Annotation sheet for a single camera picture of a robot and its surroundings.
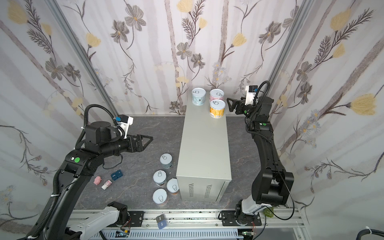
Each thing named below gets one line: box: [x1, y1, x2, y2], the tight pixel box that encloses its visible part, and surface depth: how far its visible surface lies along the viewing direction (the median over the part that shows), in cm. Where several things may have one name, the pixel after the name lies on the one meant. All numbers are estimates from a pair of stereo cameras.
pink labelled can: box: [209, 88, 225, 103], surface depth 77 cm
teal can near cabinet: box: [160, 153, 173, 169], surface depth 92 cm
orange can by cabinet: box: [166, 178, 180, 194], surface depth 81 cm
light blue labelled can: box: [191, 87, 206, 106], surface depth 78 cm
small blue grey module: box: [155, 214, 168, 230], surface depth 73 cm
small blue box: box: [110, 169, 123, 181], surface depth 89 cm
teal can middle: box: [152, 169, 167, 186], surface depth 85 cm
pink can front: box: [152, 188, 169, 207], surface depth 78 cm
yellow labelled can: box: [209, 99, 226, 119], surface depth 72 cm
